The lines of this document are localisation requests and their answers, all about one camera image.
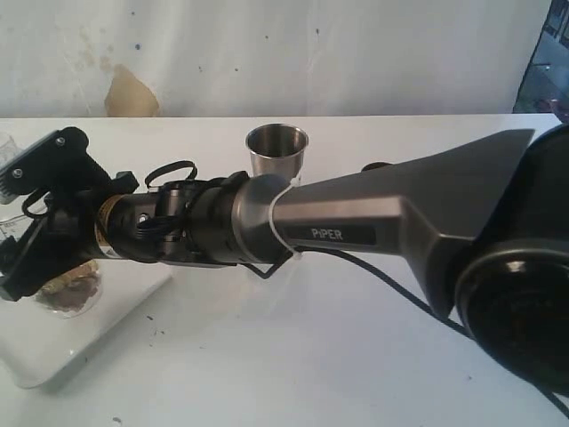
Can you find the brown wooden blocks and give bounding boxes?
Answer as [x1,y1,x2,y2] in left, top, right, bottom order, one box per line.
[35,260,102,318]

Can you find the stainless steel cup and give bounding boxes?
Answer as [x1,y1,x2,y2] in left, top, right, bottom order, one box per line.
[245,123,309,181]

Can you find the white rectangular tray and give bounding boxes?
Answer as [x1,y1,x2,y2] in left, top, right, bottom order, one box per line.
[1,260,171,389]

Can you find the brown wooden cup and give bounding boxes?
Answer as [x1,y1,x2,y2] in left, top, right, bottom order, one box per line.
[361,162,390,173]

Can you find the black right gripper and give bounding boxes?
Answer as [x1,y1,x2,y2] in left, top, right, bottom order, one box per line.
[0,126,112,302]

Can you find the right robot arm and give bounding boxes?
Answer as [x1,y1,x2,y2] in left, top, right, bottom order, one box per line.
[1,125,568,395]

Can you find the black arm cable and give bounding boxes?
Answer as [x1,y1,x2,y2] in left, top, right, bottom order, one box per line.
[20,159,569,410]

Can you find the clear plastic shaker cup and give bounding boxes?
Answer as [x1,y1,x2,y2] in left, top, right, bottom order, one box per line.
[0,133,106,321]

